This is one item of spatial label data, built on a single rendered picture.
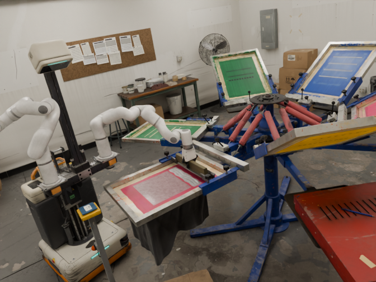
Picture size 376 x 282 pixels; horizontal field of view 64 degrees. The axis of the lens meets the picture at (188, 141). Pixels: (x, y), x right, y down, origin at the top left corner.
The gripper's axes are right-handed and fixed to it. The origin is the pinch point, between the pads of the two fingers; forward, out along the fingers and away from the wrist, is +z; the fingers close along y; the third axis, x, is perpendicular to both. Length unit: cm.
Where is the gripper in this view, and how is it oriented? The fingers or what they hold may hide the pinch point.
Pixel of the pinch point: (191, 165)
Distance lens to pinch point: 224.9
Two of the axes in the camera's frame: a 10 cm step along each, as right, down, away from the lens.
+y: -8.2, 3.3, -4.6
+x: 5.5, 2.5, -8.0
